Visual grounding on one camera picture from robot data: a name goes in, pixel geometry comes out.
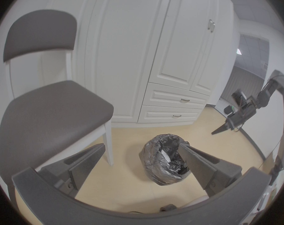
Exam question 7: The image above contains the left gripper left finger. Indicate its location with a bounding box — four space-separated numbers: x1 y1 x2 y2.
40 143 106 198

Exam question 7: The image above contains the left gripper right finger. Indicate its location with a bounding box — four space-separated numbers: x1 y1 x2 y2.
178 143 243 197

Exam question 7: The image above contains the black plastic bag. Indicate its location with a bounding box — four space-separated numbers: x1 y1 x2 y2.
139 133 192 186

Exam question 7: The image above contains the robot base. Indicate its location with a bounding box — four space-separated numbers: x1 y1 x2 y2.
159 184 278 220

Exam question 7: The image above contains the grey curtain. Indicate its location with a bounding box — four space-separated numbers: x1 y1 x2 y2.
220 66 265 112

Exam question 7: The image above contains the grey padded white chair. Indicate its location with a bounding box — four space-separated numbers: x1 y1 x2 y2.
0 10 114 203

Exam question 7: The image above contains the white wardrobe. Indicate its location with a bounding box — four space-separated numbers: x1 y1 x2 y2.
42 0 240 128

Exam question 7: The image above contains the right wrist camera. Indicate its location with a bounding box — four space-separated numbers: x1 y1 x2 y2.
224 105 237 115

